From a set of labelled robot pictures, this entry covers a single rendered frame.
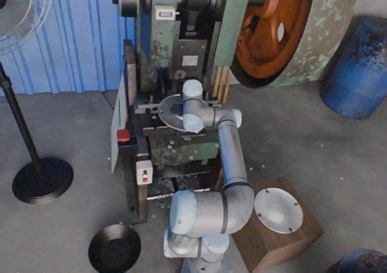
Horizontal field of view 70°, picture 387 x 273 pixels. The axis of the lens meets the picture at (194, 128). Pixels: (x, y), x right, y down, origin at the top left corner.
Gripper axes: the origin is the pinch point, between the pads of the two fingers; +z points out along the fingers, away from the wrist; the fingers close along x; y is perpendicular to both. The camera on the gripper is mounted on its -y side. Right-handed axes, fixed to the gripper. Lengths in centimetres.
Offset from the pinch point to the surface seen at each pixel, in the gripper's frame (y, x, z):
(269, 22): 14, 53, -30
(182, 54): -14.6, 20.4, -25.2
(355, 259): 103, -8, 43
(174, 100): -18.2, 14.2, 6.3
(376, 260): 110, -4, 39
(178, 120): -8.1, 2.1, 2.1
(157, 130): -18.1, -4.8, 10.7
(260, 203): 48, -3, 46
